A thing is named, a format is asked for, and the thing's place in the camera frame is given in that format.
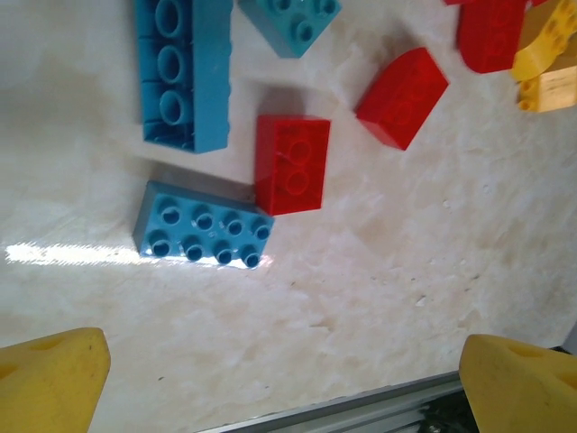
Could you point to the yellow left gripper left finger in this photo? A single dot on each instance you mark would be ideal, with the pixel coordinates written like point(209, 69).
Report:
point(49, 388)

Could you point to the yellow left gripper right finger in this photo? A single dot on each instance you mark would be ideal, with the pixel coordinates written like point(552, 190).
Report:
point(523, 392)

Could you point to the blue eight-stud brick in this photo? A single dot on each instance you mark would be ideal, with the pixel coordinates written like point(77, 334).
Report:
point(212, 234)

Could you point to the red curved brick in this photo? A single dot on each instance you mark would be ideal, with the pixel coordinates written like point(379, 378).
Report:
point(491, 36)
point(401, 104)

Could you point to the red rectangular brick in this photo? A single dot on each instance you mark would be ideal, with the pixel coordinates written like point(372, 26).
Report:
point(293, 162)

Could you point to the yellow arch brick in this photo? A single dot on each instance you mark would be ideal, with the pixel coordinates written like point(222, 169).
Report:
point(534, 61)

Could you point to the long blue brick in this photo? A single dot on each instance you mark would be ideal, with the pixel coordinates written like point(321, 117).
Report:
point(212, 90)

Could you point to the small teal square brick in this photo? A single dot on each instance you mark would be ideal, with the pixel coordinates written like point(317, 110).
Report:
point(288, 31)

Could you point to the aluminium table rail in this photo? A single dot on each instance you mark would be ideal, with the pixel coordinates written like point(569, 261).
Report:
point(360, 410)

